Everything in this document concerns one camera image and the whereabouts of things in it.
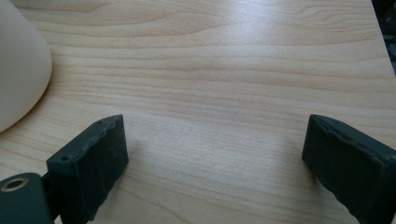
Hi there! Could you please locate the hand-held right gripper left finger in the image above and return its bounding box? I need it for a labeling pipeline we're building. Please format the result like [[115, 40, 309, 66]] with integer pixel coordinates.
[[46, 114, 130, 224]]

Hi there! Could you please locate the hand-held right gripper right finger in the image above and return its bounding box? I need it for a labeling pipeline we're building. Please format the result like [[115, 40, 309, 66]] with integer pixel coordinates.
[[301, 114, 396, 224]]

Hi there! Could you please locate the cream white rounded vessel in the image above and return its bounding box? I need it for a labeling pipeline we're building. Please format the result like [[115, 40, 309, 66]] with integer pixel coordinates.
[[0, 0, 53, 134]]

